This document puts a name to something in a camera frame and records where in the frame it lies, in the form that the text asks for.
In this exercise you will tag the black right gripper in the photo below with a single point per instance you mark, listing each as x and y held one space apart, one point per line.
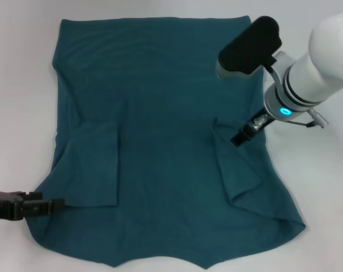
257 123

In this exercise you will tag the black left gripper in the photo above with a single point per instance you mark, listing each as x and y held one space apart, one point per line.
3 205

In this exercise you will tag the teal blue t-shirt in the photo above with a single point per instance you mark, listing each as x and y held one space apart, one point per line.
166 113

